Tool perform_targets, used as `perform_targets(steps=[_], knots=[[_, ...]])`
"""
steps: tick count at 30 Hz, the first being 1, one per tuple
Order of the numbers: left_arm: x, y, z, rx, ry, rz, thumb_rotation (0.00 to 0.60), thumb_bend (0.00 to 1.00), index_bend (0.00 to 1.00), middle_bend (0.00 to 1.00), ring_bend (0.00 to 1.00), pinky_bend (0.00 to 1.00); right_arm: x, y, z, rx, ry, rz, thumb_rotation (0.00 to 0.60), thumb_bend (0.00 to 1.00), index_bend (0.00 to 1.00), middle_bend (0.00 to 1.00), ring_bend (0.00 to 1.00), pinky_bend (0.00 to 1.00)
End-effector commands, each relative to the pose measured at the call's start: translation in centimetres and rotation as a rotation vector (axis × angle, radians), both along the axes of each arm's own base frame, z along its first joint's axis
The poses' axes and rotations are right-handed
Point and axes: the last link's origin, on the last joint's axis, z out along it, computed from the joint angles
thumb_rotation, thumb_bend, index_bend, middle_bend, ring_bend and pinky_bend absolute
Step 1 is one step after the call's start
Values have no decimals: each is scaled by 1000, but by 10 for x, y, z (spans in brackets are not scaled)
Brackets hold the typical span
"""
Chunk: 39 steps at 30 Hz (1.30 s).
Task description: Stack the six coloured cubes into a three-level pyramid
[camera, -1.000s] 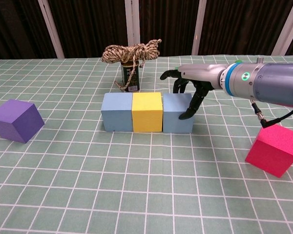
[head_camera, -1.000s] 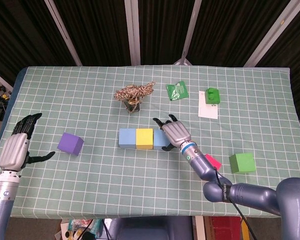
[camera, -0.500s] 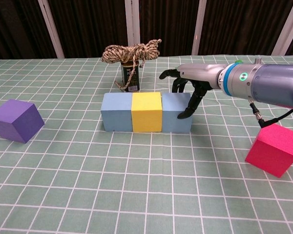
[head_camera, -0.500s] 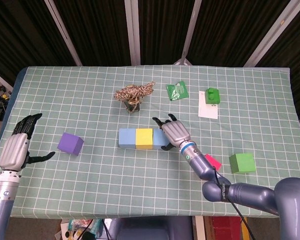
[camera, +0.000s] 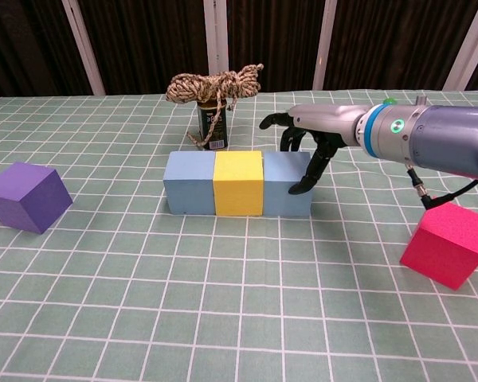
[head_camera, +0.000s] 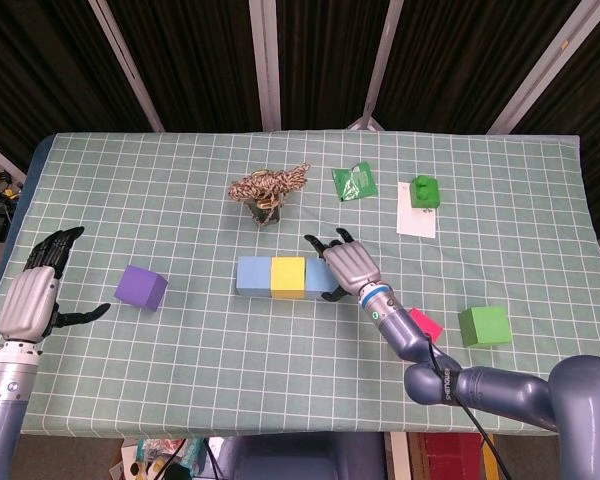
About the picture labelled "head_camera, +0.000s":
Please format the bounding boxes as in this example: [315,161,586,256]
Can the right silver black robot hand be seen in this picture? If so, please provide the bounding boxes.
[303,227,384,304]

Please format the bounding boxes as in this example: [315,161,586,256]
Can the pink foam cube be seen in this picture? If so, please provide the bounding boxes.
[407,307,445,346]

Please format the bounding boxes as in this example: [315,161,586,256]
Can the braided beige rope bundle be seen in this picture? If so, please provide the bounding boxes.
[228,161,312,226]

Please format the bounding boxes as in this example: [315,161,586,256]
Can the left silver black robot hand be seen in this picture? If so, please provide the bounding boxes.
[0,225,112,344]

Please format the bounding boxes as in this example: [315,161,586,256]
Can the green checked tablecloth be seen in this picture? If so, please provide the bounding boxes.
[0,130,600,437]

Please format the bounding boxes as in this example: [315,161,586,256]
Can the green foam cube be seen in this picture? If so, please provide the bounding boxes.
[457,305,513,350]

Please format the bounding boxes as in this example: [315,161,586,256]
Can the yellow foam cube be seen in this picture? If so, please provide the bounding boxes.
[270,256,307,301]

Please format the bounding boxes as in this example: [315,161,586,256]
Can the tangled cables yellow connectors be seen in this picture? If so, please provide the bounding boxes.
[0,172,24,201]

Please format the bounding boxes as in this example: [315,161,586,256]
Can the white frame post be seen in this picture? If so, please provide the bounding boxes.
[248,0,283,132]
[487,0,600,135]
[0,134,29,187]
[88,0,165,132]
[362,0,406,124]

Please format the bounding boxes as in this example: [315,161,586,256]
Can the green toy building brick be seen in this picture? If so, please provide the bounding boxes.
[410,175,442,210]

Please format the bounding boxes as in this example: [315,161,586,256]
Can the red box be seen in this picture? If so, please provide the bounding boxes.
[422,433,484,480]

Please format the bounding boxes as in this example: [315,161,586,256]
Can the purple foam cube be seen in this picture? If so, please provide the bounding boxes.
[114,264,169,312]

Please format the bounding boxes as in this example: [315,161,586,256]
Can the white paper card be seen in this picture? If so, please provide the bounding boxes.
[396,181,438,239]

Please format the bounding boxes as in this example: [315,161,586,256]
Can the yellow bar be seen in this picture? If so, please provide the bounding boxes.
[481,433,501,480]

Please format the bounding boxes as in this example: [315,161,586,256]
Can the metal frame foot bracket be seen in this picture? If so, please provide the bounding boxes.
[347,115,384,132]

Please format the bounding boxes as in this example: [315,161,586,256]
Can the green foil packet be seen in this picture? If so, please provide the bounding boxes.
[331,160,378,203]

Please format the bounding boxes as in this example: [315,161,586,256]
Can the light blue foam cube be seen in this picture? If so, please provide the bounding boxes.
[304,257,339,301]
[235,256,274,298]

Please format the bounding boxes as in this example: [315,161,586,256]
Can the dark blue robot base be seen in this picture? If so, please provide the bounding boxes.
[218,432,387,480]

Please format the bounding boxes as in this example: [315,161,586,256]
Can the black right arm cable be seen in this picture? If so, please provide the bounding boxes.
[424,339,511,480]

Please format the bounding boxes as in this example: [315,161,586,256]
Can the white table leg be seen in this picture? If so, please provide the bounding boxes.
[389,432,412,480]

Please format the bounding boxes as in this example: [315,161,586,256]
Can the colourful printed bag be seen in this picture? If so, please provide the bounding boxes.
[119,435,206,480]

